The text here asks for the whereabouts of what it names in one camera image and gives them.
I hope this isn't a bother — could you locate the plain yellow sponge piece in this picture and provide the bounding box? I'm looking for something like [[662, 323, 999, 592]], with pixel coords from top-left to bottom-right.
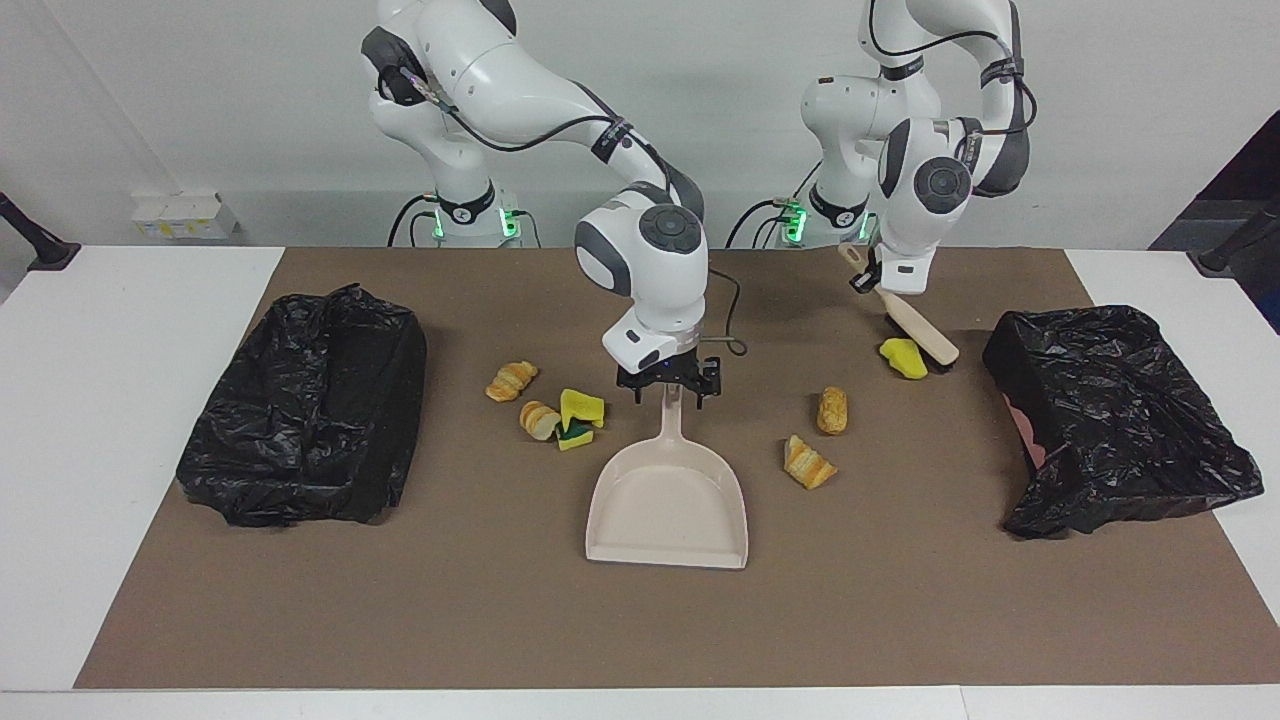
[[879, 338, 931, 382]]

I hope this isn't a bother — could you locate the embossed yellow sponge piece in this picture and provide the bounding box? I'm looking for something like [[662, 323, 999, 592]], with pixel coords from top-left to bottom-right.
[[558, 388, 607, 431]]

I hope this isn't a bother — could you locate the black stand foot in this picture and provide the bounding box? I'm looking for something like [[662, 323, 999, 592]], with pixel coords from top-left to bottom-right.
[[1188, 195, 1280, 276], [0, 190, 83, 273]]

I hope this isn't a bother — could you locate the black base cable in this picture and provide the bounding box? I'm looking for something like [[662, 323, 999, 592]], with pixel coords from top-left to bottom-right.
[[386, 193, 441, 248], [725, 155, 826, 249]]

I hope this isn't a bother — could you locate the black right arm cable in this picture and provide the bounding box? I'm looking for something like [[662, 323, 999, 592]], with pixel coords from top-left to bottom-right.
[[375, 60, 749, 357]]

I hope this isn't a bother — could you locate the beige plastic dustpan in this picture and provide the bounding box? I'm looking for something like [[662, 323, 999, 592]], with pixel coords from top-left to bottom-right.
[[585, 383, 750, 571]]

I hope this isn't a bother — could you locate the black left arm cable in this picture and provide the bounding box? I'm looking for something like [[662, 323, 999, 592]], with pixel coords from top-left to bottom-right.
[[868, 0, 1041, 161]]

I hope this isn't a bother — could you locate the black bag lined pink bin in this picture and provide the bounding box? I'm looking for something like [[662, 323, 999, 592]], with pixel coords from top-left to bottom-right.
[[982, 304, 1266, 541]]

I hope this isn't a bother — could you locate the brown table mat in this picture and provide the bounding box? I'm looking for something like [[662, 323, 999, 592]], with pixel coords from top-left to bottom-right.
[[73, 246, 1280, 691]]

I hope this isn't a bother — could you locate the beige hand brush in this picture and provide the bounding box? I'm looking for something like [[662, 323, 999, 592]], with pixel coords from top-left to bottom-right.
[[838, 241, 961, 373]]

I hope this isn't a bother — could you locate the striped croissant piece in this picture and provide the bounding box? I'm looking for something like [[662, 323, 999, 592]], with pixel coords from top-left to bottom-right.
[[485, 360, 540, 404], [783, 434, 839, 492], [518, 400, 563, 442]]

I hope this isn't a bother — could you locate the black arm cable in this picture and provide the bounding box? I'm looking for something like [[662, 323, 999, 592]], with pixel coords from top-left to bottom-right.
[[375, 60, 749, 357], [868, 0, 1041, 161]]

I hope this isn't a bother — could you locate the small white box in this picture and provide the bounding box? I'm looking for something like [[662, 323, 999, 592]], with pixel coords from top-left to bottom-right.
[[130, 192, 241, 241]]

